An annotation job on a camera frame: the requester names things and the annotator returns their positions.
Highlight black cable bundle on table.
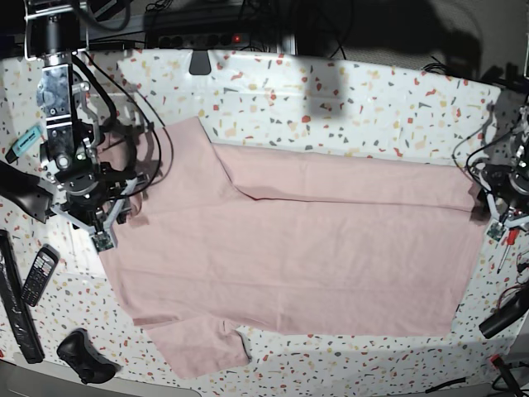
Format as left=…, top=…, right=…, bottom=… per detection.
left=422, top=55, right=460, bottom=77

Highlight red handled screwdriver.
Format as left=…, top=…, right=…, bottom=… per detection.
left=497, top=228, right=520, bottom=274

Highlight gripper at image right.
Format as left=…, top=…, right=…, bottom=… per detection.
left=470, top=163, right=528, bottom=242

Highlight power strip with red switch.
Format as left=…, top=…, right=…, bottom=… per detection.
left=145, top=32, right=250, bottom=50

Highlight light blue highlighter marker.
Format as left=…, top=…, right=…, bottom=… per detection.
left=5, top=123, right=42, bottom=164

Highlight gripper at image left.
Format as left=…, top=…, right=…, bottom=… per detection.
left=50, top=163, right=149, bottom=252

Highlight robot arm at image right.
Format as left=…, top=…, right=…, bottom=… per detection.
left=465, top=55, right=528, bottom=241

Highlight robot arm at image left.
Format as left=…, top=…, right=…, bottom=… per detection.
left=24, top=1, right=145, bottom=252

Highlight black game controller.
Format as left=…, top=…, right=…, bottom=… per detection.
left=56, top=328, right=120, bottom=385

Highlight black cylinder with wires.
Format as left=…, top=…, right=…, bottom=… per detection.
left=479, top=292, right=528, bottom=339

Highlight pink T-shirt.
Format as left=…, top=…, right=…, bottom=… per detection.
left=100, top=118, right=484, bottom=378

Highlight red and black tool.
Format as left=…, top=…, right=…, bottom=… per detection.
left=490, top=355, right=525, bottom=397

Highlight black clamp at table edge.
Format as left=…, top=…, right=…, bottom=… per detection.
left=188, top=50, right=212, bottom=76

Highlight long black bar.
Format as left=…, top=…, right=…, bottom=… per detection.
left=1, top=230, right=45, bottom=364

